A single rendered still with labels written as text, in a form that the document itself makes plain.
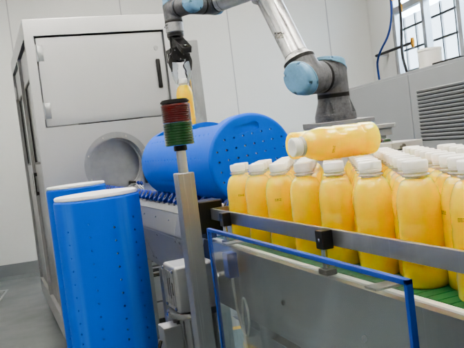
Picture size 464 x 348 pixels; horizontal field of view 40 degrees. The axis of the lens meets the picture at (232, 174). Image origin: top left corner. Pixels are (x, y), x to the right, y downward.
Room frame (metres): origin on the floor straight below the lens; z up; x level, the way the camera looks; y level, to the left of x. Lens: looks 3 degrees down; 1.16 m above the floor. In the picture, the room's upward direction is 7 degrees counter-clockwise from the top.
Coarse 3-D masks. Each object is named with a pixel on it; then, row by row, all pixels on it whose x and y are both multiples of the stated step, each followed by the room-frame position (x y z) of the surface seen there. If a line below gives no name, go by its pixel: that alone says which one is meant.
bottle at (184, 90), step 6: (180, 84) 2.66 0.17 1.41; (186, 84) 2.67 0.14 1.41; (180, 90) 2.65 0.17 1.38; (186, 90) 2.65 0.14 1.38; (180, 96) 2.65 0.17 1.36; (186, 96) 2.64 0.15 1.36; (192, 96) 2.66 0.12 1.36; (192, 102) 2.66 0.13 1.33; (192, 108) 2.66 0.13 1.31; (192, 114) 2.65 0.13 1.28; (192, 120) 2.65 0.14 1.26
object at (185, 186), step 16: (176, 176) 1.38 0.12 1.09; (192, 176) 1.38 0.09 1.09; (176, 192) 1.40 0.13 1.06; (192, 192) 1.38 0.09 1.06; (192, 208) 1.38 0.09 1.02; (192, 224) 1.38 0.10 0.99; (192, 240) 1.37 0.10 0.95; (192, 256) 1.37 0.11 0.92; (192, 272) 1.37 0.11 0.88; (192, 288) 1.37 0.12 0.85; (208, 288) 1.38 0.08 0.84; (192, 304) 1.38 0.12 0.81; (208, 304) 1.38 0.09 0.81; (192, 320) 1.40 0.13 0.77; (208, 320) 1.38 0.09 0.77; (208, 336) 1.38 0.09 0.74
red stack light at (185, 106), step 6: (186, 102) 1.38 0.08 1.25; (162, 108) 1.38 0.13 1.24; (168, 108) 1.36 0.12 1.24; (174, 108) 1.36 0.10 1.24; (180, 108) 1.37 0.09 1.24; (186, 108) 1.38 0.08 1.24; (162, 114) 1.38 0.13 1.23; (168, 114) 1.37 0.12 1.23; (174, 114) 1.36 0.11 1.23; (180, 114) 1.37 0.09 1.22; (186, 114) 1.37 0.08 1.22; (162, 120) 1.38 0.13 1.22; (168, 120) 1.37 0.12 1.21; (174, 120) 1.36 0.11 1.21; (180, 120) 1.36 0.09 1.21; (186, 120) 1.37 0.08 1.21
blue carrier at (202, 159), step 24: (240, 120) 1.93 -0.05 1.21; (264, 120) 1.96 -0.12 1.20; (192, 144) 2.08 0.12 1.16; (216, 144) 1.90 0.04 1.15; (240, 144) 1.93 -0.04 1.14; (264, 144) 1.96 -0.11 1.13; (144, 168) 2.66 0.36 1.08; (168, 168) 2.31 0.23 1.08; (192, 168) 2.05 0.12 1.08; (216, 168) 1.90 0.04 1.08; (216, 192) 1.95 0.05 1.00
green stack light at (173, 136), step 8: (168, 128) 1.37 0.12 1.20; (176, 128) 1.36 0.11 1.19; (184, 128) 1.37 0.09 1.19; (192, 128) 1.39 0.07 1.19; (168, 136) 1.37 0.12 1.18; (176, 136) 1.36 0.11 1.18; (184, 136) 1.37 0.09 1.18; (192, 136) 1.38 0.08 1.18; (168, 144) 1.37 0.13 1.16; (176, 144) 1.36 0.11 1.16
